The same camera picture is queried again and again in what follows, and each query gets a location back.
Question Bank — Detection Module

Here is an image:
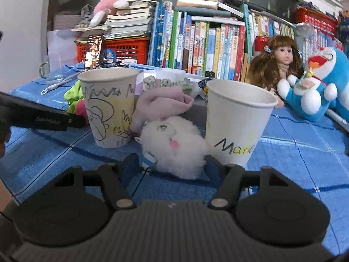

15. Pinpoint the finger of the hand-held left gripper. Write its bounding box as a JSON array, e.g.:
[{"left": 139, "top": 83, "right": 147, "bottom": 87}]
[{"left": 0, "top": 91, "right": 87, "bottom": 132}]

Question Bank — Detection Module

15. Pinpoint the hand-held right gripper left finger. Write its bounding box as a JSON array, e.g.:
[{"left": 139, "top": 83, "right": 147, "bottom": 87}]
[{"left": 56, "top": 153, "right": 141, "bottom": 211}]

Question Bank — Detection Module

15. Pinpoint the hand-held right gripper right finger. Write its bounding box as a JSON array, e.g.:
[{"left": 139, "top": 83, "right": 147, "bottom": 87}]
[{"left": 204, "top": 154, "right": 297, "bottom": 210}]

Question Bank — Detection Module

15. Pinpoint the white fluffy plush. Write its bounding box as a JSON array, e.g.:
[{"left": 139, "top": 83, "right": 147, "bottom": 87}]
[{"left": 138, "top": 115, "right": 210, "bottom": 180}]

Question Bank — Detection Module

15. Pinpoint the magenta soft toy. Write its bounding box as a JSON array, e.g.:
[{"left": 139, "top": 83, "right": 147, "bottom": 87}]
[{"left": 76, "top": 101, "right": 88, "bottom": 117}]

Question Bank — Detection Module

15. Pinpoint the grey soft toy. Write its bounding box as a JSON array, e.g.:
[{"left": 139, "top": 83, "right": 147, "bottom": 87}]
[{"left": 80, "top": 5, "right": 95, "bottom": 24}]

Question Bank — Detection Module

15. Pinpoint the lime green cloth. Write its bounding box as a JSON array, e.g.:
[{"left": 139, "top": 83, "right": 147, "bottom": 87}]
[{"left": 64, "top": 80, "right": 84, "bottom": 114}]

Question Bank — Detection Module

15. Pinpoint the paper cup labelled Marie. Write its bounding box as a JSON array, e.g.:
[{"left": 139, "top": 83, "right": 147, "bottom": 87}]
[{"left": 205, "top": 80, "right": 279, "bottom": 170}]

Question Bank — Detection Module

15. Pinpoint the scribbled white paper cup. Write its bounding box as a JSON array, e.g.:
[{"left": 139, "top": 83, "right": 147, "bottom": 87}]
[{"left": 78, "top": 68, "right": 140, "bottom": 148}]

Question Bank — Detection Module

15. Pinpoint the white storage bin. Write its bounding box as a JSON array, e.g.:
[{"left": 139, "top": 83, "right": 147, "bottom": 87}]
[{"left": 46, "top": 30, "right": 82, "bottom": 66}]

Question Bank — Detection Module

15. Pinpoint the blue checked tablecloth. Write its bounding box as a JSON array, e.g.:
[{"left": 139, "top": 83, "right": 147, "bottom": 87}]
[{"left": 0, "top": 63, "right": 349, "bottom": 257}]

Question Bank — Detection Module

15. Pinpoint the standing photo card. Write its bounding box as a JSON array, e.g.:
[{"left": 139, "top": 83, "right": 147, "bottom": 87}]
[{"left": 84, "top": 34, "right": 104, "bottom": 69}]

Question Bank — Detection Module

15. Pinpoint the dark patterned cloth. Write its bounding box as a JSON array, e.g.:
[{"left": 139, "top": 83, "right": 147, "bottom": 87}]
[{"left": 198, "top": 79, "right": 211, "bottom": 99}]

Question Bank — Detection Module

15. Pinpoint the metal toy bicycle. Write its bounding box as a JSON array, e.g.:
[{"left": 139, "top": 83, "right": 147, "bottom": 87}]
[{"left": 99, "top": 61, "right": 132, "bottom": 69}]

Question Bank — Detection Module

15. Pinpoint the floral patterned cloth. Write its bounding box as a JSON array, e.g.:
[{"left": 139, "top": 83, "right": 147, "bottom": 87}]
[{"left": 143, "top": 76, "right": 203, "bottom": 99}]

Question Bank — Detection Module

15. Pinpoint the blue round card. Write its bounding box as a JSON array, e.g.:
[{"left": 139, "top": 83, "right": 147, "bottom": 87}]
[{"left": 105, "top": 48, "right": 118, "bottom": 63}]

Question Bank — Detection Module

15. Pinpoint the red plastic crate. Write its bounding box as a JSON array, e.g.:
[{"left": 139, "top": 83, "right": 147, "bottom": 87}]
[{"left": 75, "top": 37, "right": 151, "bottom": 66}]

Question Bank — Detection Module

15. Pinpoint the row of upright books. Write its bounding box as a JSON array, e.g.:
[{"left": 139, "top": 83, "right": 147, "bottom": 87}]
[{"left": 147, "top": 1, "right": 339, "bottom": 82}]

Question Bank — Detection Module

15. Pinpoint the pink rabbit plush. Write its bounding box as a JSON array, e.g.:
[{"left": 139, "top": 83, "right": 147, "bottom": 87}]
[{"left": 90, "top": 0, "right": 129, "bottom": 28}]

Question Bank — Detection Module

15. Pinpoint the stack of flat books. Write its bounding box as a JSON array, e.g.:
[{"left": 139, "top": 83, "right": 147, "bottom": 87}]
[{"left": 104, "top": 1, "right": 155, "bottom": 40}]

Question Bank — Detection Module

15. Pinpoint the white rod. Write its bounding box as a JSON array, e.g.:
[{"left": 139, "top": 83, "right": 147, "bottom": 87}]
[{"left": 327, "top": 109, "right": 349, "bottom": 133}]

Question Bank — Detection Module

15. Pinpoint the brown-haired doll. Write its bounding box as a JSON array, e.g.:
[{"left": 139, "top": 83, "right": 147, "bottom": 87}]
[{"left": 247, "top": 35, "right": 303, "bottom": 109}]

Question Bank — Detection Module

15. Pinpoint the blue cat plush toy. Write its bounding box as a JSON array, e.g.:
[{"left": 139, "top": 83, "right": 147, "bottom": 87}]
[{"left": 277, "top": 46, "right": 349, "bottom": 122}]

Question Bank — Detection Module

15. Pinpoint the red crate with cards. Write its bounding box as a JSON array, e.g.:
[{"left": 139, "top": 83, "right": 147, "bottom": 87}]
[{"left": 293, "top": 8, "right": 339, "bottom": 38}]

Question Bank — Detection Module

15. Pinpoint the white cord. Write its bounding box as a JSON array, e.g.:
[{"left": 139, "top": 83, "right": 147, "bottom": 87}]
[{"left": 41, "top": 72, "right": 82, "bottom": 95}]

